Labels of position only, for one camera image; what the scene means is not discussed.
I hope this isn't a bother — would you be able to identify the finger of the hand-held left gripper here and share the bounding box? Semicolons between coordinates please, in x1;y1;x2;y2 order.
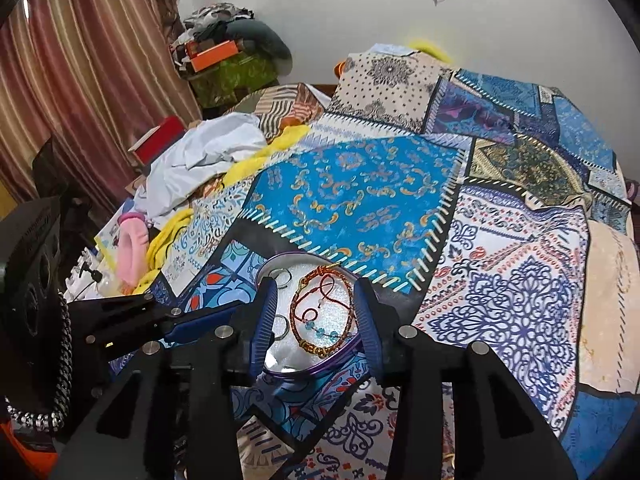
67;292;240;363

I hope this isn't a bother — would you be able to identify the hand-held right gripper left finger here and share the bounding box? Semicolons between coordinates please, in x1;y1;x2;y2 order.
50;276;281;480

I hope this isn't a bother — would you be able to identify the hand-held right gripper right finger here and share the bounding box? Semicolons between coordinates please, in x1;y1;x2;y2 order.
352;276;581;480

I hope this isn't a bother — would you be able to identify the red cord bracelet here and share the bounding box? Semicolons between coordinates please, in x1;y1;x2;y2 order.
291;280;354;342

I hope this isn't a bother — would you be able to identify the red gold woven bangle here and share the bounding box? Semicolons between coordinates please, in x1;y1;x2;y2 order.
289;266;362;358

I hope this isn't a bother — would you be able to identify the purple heart-shaped tin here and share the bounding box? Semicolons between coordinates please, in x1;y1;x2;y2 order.
254;252;372;379

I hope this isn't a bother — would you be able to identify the clear pump bottle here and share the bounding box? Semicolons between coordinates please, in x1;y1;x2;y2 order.
80;266;123;297

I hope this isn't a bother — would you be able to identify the patchwork printed blanket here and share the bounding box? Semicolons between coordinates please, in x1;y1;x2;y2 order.
95;42;640;480

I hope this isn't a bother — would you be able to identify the white cloth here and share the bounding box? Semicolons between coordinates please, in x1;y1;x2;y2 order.
135;112;268;221

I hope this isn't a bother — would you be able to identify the red box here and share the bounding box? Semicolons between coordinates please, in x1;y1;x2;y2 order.
127;116;186;165

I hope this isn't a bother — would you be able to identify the yellow cloth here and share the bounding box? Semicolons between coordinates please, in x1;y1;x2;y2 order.
135;125;312;296

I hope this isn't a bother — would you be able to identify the striped brown curtain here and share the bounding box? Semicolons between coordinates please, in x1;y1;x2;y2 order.
0;0;202;221

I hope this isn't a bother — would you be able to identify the striped orange cloth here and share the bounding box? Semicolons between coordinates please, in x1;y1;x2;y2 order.
225;82;333;141

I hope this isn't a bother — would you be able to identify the green patterned cloth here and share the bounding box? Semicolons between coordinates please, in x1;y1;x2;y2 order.
187;55;281;109

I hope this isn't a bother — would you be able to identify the orange box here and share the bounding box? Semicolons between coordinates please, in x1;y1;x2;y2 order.
186;40;240;74

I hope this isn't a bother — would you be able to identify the yellow plastic item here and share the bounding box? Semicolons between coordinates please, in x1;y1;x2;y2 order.
407;37;454;64

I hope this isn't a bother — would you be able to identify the pile of clothes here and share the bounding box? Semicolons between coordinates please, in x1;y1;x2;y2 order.
170;4;293;68

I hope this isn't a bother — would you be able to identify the silver curb chain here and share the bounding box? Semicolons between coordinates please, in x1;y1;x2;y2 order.
4;292;73;432

